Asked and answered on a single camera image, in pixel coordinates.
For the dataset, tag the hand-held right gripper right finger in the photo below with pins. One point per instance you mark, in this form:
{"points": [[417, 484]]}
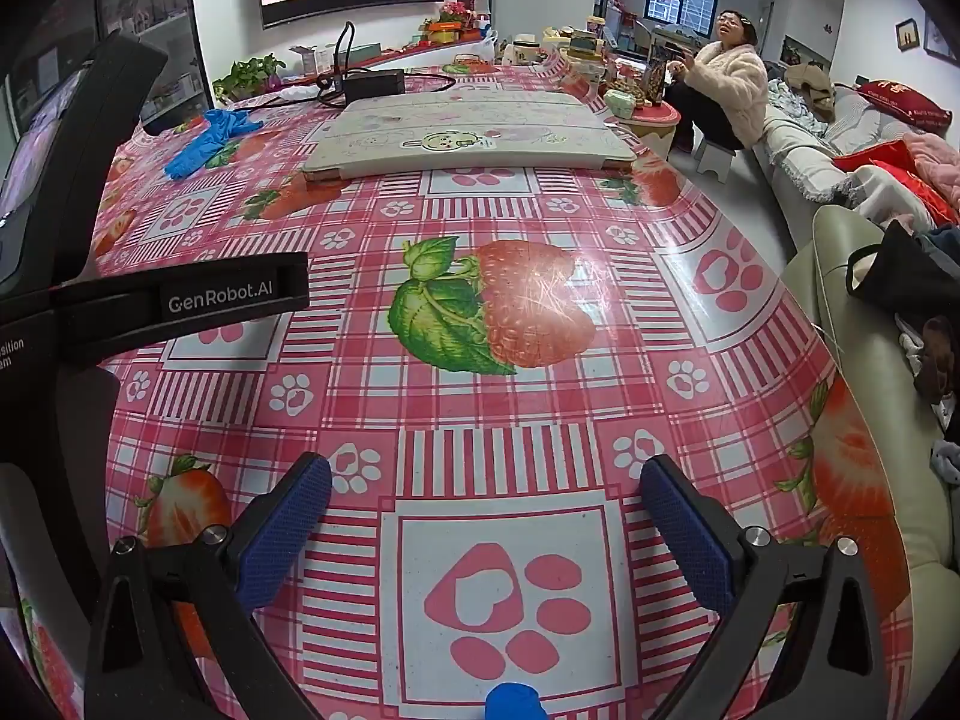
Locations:
{"points": [[686, 532]]}

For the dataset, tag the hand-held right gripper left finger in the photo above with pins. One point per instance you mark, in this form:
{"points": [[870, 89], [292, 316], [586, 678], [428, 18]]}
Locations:
{"points": [[289, 525]]}

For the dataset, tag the pink strawberry print tablecloth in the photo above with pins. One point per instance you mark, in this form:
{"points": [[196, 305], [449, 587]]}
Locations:
{"points": [[525, 427]]}

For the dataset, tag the blue rubber gloves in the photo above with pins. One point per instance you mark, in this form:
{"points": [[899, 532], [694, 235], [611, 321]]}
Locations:
{"points": [[210, 139]]}

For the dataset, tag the beige leather chair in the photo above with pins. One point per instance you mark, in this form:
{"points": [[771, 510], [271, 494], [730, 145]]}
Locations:
{"points": [[847, 390]]}

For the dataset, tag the green potted plant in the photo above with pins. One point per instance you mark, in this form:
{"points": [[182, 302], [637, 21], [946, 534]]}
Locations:
{"points": [[251, 75]]}

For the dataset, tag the glass display cabinet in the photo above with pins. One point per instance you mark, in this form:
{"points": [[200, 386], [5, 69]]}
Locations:
{"points": [[150, 22]]}

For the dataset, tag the small open cardboard box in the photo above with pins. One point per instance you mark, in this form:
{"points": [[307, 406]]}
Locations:
{"points": [[311, 60]]}

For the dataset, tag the black bag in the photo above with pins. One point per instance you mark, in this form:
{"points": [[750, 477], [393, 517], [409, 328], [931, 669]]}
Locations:
{"points": [[904, 270]]}

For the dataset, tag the black power adapter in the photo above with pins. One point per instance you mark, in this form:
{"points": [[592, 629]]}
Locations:
{"points": [[373, 85]]}

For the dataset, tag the white plastic stool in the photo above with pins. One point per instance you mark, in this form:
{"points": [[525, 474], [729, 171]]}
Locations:
{"points": [[716, 159]]}

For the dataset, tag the light fabric sofa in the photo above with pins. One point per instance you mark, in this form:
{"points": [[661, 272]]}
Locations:
{"points": [[817, 165]]}

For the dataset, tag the white folded mat with stickers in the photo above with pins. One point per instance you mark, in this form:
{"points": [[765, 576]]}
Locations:
{"points": [[465, 135]]}

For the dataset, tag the round side table red cloth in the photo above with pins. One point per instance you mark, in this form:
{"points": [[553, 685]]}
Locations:
{"points": [[652, 120]]}

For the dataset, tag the orange gift box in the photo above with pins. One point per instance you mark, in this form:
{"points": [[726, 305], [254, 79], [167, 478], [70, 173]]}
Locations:
{"points": [[445, 31]]}

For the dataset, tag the pink potted flowers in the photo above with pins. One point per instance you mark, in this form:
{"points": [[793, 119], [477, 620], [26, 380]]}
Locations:
{"points": [[456, 11]]}

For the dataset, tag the red embroidered cushion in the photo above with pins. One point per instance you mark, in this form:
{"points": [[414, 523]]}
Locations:
{"points": [[904, 101]]}

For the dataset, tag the small wall picture frame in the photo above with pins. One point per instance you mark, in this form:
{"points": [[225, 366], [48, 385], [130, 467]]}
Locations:
{"points": [[907, 35]]}

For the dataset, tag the large wall picture frame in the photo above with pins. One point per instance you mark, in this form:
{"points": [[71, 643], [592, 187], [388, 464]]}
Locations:
{"points": [[941, 39]]}

